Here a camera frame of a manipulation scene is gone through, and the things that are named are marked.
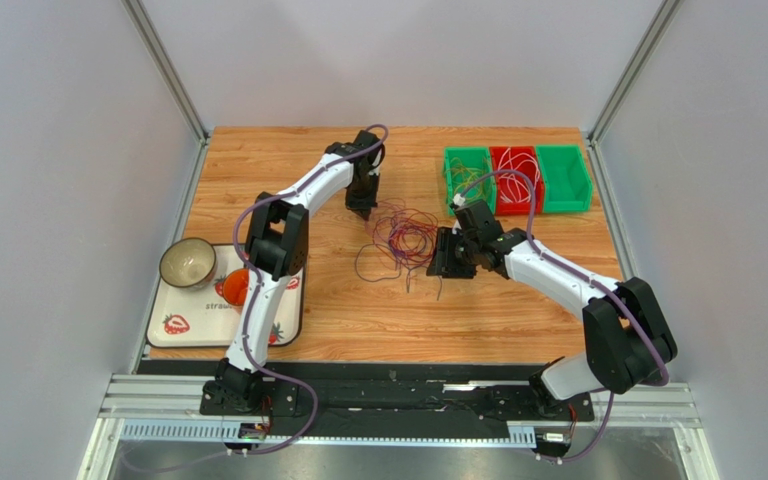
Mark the white strawberry print tray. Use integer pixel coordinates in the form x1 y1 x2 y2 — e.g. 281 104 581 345
147 244 306 348

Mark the yellow cable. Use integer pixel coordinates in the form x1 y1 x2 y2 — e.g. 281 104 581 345
451 162 492 204

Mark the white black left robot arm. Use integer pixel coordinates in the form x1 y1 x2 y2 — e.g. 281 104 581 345
200 125 387 415

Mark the clear glass bowl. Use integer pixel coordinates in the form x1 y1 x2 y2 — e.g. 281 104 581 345
158 237 218 290

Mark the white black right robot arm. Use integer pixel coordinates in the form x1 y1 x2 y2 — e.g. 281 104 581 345
427 200 678 407

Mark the aluminium frame post right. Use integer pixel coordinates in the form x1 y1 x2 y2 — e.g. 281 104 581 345
586 0 683 141

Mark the green storage bin left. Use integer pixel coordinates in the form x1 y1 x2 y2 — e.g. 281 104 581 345
442 146 497 216

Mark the aluminium frame post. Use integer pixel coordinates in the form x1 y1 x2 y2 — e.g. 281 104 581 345
121 0 211 142
586 0 683 141

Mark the green storage bin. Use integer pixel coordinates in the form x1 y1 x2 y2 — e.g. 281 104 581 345
535 144 593 214
442 146 497 216

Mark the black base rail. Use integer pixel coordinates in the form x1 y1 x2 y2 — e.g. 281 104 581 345
137 359 665 441

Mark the dark blue cable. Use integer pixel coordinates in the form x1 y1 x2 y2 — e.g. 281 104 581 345
383 226 447 301
353 242 402 284

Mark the aluminium frame post left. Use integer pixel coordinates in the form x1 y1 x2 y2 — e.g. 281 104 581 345
121 0 211 142

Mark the green storage bin right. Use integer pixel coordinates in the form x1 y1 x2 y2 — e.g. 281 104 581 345
535 144 593 214

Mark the white cable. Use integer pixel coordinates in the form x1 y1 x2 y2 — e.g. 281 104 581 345
497 147 544 201
495 149 538 204

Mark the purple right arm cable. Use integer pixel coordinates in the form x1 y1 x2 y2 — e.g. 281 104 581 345
457 168 672 464

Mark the red storage bin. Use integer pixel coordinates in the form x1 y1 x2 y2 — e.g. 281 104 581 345
489 146 545 215

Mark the orange transparent cup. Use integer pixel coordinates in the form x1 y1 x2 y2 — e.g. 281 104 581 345
222 268 249 307

